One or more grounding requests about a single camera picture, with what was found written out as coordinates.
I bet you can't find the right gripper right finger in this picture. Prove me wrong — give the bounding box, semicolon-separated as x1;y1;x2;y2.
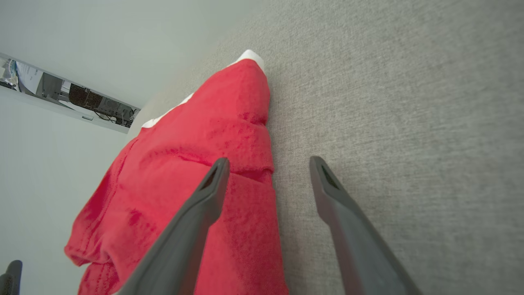
309;156;422;295

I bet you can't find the dark equipment rack with cables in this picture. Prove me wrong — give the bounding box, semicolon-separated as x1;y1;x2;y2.
68;83;140;128

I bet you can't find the red basketball jersey white trim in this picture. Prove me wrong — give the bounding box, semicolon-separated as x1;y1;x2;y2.
64;49;289;295

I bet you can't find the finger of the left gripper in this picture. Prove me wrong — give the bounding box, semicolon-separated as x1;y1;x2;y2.
0;260;23;295

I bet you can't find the white paper sheet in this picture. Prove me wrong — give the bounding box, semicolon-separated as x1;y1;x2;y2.
14;61;44;96

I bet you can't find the grey fabric sofa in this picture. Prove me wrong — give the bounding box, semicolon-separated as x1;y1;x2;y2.
126;0;524;295

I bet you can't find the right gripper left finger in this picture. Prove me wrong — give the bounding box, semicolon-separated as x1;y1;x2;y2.
117;158;231;295

